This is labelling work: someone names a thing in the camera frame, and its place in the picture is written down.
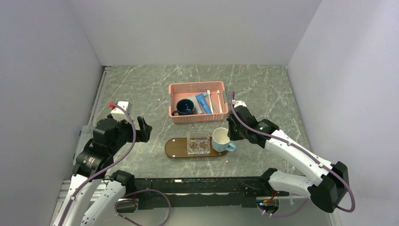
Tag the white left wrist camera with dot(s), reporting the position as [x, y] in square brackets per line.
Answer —
[120, 109]

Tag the silver toothpaste tube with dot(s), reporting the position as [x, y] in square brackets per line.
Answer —
[197, 107]

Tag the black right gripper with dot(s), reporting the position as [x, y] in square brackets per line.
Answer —
[232, 135]

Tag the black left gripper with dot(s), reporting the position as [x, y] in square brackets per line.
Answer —
[142, 135]

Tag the oval wooden tray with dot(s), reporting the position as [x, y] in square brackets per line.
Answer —
[177, 148]

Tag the dark navy mug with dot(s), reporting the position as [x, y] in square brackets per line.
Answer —
[184, 107]

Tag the blue toothpaste tube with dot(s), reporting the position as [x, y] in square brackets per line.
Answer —
[202, 101]

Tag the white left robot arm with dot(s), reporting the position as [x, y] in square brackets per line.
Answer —
[109, 136]

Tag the clear textured glass dish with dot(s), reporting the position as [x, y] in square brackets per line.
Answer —
[198, 143]

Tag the clear plastic screw box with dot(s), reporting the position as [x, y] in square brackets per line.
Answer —
[86, 133]

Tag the white toothbrush at basket edge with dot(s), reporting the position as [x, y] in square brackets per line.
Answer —
[219, 101]

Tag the pink perforated plastic basket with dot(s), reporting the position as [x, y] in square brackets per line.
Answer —
[180, 91]

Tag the white and light-blue mug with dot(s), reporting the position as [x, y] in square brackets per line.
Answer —
[221, 142]

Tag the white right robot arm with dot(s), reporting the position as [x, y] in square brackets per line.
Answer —
[323, 182]

